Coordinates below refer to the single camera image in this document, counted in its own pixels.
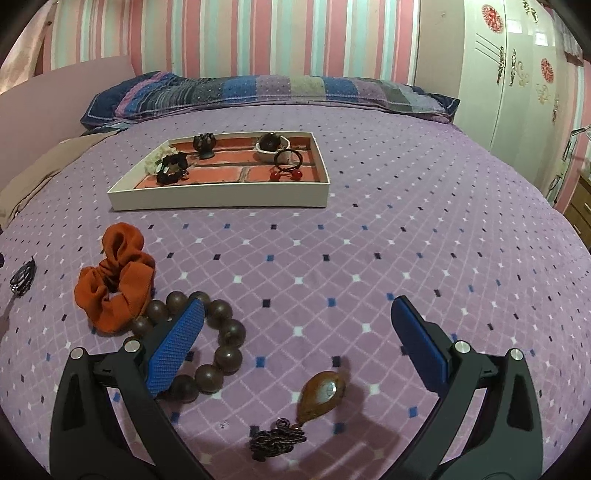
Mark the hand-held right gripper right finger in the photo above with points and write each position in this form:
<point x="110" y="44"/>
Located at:
<point x="418" y="344"/>

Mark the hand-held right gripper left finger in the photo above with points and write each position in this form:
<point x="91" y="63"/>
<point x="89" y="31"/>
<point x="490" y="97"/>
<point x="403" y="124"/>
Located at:
<point x="178" y="341"/>

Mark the brick-pattern tray box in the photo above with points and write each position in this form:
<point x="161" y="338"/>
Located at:
<point x="221" y="196"/>

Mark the black hair claw clip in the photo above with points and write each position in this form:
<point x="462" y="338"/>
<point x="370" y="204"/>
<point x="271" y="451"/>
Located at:
<point x="204" y="144"/>

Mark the orange fabric scrunchie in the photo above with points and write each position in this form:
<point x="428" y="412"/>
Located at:
<point x="115" y="286"/>

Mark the purple diamond-pattern bedsheet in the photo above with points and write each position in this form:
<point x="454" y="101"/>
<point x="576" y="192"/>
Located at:
<point x="392" y="254"/>

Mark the black white striped hair clip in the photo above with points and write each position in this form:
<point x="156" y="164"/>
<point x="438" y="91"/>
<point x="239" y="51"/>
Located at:
<point x="23" y="277"/>

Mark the wooden desk with drawers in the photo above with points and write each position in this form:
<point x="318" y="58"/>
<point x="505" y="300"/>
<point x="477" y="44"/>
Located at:
<point x="582" y="212"/>

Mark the beige blanket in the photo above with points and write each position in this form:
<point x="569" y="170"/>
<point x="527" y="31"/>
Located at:
<point x="41" y="170"/>

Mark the desk lamp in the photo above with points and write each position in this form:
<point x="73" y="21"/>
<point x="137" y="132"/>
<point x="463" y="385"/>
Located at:
<point x="570" y="152"/>

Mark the striped patchwork pillow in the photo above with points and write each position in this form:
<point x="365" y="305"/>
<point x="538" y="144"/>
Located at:
<point x="258" y="94"/>

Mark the white wardrobe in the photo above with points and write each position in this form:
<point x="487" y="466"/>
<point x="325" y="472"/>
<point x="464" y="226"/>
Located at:
<point x="508" y="92"/>

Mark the pink headboard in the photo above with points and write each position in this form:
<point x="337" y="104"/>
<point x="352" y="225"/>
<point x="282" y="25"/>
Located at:
<point x="55" y="97"/>

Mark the pink curtain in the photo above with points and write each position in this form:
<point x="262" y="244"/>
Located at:
<point x="21" y="41"/>

